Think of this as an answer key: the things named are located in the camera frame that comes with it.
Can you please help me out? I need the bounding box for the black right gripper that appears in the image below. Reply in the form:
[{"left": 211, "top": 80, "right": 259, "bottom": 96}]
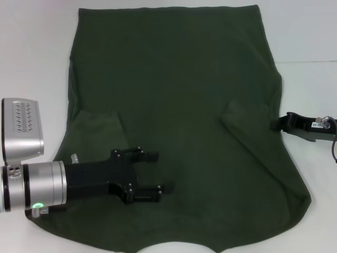
[{"left": 270, "top": 112, "right": 337, "bottom": 143}]

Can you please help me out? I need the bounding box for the left gripper cable with connectors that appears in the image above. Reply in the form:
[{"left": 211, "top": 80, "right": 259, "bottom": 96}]
[{"left": 31, "top": 176, "right": 80, "bottom": 218}]

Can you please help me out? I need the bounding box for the right gripper cable with connectors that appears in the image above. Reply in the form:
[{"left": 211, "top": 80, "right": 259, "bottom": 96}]
[{"left": 317, "top": 115, "right": 337, "bottom": 184}]

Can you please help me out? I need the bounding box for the gripper cable with connectors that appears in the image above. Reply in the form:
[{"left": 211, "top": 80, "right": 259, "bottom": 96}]
[
  {"left": 317, "top": 115, "right": 337, "bottom": 184},
  {"left": 31, "top": 176, "right": 80, "bottom": 218}
]

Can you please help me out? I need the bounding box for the dark green shirt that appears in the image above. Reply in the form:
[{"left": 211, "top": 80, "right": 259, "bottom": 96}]
[{"left": 25, "top": 5, "right": 313, "bottom": 253}]

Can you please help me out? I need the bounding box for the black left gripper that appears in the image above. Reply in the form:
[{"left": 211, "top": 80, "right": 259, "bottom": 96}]
[{"left": 64, "top": 147, "right": 176, "bottom": 206}]

